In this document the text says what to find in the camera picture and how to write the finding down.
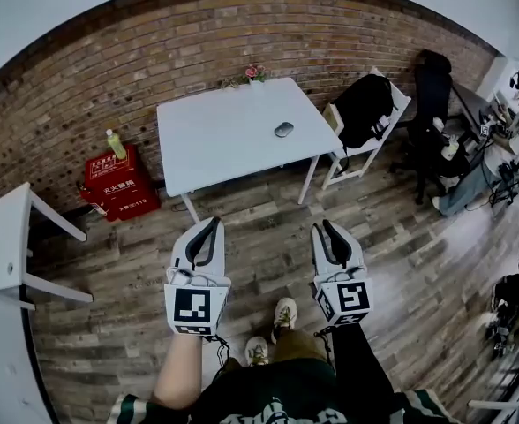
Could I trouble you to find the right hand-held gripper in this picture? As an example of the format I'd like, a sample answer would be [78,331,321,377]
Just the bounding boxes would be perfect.
[310,218,374,327]

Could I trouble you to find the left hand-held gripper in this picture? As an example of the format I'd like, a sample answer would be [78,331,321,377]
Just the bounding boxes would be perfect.
[164,216,233,339]

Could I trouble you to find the person's left forearm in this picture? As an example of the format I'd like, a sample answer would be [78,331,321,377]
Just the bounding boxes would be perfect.
[148,333,219,409]

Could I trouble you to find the person's right forearm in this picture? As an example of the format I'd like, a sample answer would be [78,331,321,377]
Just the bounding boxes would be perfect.
[329,322,398,398]

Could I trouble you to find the white table leg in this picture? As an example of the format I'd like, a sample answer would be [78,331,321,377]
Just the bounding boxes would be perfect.
[296,155,320,206]
[180,192,202,226]

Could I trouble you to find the person's right shoe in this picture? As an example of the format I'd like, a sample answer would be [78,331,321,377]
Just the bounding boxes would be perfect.
[269,297,297,344]

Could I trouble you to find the person's shoe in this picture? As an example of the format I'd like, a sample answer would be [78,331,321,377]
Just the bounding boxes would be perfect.
[244,335,271,367]
[269,297,297,344]

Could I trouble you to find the person's olive trousers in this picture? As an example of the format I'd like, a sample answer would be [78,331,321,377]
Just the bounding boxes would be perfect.
[269,327,332,364]

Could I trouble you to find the red fire equipment box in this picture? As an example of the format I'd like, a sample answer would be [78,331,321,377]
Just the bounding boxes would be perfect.
[82,143,162,223]

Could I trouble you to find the person's left shoe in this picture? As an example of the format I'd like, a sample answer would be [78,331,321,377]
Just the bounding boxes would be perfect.
[244,335,271,367]

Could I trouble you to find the green drink bottle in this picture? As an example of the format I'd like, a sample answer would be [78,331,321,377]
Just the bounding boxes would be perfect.
[104,128,128,160]

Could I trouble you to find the beige book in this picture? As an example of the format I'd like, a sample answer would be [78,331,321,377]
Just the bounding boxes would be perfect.
[322,102,345,134]

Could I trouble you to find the black backpack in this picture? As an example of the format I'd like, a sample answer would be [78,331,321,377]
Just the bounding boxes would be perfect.
[332,73,395,149]

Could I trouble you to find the white chair with backpack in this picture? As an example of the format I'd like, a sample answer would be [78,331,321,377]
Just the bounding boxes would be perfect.
[320,65,413,192]

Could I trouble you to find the black office chair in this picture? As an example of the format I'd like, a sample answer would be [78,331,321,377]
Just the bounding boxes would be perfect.
[388,49,470,206]

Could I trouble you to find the black bag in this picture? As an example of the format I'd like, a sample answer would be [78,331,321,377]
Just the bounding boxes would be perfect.
[490,242,519,326]

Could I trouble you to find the pink flower plant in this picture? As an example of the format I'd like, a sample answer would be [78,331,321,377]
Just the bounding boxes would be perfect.
[240,64,267,85]

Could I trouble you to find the white wooden chair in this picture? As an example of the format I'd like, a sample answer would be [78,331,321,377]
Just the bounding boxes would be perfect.
[0,182,95,313]

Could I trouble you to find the grey desk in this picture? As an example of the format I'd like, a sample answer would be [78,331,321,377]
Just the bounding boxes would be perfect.
[450,80,508,149]

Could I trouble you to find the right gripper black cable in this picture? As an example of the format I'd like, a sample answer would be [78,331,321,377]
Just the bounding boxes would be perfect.
[313,324,334,362]

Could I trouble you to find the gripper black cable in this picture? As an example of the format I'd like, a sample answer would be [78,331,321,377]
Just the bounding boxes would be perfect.
[313,324,334,362]
[214,335,233,367]

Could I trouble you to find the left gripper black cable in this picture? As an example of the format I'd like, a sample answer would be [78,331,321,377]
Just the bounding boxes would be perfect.
[214,335,233,367]

